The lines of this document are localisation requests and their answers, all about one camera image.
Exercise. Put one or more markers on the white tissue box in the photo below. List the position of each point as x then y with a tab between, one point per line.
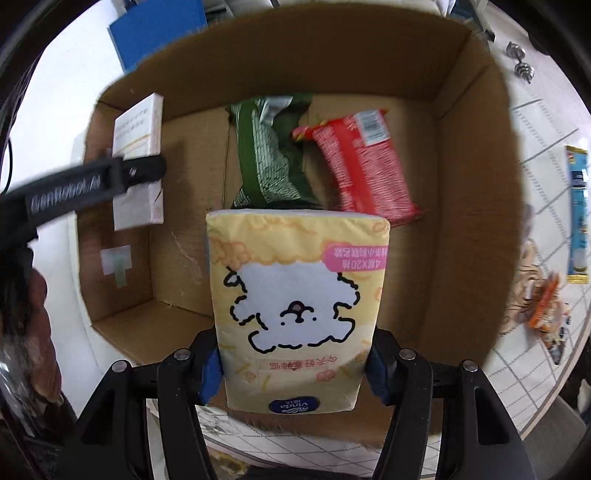
137	140

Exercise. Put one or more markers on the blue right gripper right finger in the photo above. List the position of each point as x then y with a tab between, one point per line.
377	374

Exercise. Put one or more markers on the red snack packet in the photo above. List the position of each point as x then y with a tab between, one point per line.
360	153

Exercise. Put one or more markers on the orange panda snack packet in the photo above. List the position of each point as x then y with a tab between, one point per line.
551	319

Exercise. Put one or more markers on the yellow tissue pack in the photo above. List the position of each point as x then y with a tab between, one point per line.
296	296

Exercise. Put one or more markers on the green snack packet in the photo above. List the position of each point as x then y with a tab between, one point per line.
271	163

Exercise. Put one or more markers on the blue long snack tube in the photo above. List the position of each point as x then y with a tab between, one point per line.
578	267

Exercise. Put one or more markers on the patterned tablecloth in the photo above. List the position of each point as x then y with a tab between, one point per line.
543	399

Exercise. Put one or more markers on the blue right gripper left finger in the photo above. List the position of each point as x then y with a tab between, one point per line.
211	376

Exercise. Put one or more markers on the chrome dumbbell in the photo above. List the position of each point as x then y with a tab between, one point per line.
522	69

